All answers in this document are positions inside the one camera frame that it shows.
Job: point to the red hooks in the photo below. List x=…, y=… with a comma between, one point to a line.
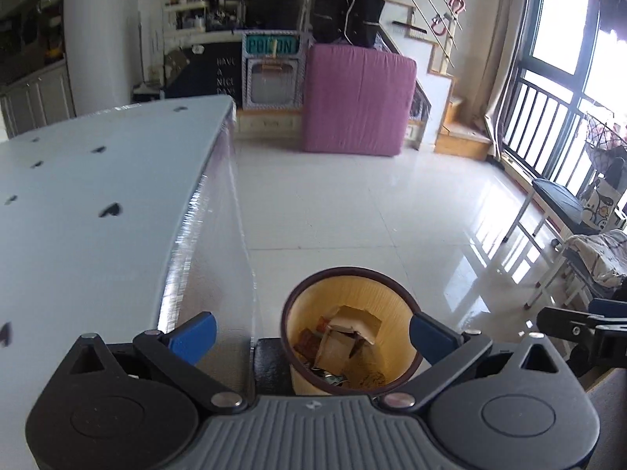
x=448, y=14

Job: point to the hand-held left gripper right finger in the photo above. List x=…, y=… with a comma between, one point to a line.
x=432, y=339

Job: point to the wooden staircase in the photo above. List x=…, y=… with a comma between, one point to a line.
x=460, y=142

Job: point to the white shelf rack with bottles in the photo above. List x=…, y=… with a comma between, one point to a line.
x=186, y=17

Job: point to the kitchen cabinets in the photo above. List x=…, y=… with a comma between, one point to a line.
x=34, y=93

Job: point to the black balcony railing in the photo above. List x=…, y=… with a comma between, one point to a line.
x=543, y=132

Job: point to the yellow waste bin brown rim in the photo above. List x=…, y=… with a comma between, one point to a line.
x=313, y=298

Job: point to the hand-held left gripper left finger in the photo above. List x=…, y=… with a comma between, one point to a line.
x=193, y=337

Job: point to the white patterned display cabinet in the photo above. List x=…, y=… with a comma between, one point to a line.
x=274, y=83

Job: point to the pink folded mattress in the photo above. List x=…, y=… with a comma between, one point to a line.
x=357, y=98

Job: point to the beige curtain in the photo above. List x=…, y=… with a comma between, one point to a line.
x=509, y=58

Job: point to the black chalkboard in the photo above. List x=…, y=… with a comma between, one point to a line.
x=205, y=76

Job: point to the red snack wrapper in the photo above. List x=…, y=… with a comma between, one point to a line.
x=308, y=342

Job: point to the white bench dark cushion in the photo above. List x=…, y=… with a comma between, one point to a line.
x=561, y=203

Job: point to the cartoon print bag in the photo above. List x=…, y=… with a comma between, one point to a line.
x=600, y=205

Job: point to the brown cardboard box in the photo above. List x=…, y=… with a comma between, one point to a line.
x=338, y=342

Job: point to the teal lettered sign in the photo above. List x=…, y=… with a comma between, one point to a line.
x=272, y=45

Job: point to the black vest white trim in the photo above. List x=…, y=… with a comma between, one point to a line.
x=348, y=5

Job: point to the grey fabric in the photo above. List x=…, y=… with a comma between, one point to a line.
x=610, y=416

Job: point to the patterned blanket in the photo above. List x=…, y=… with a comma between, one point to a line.
x=600, y=254

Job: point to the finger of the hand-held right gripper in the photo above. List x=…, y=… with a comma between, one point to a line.
x=610, y=306
x=563, y=323

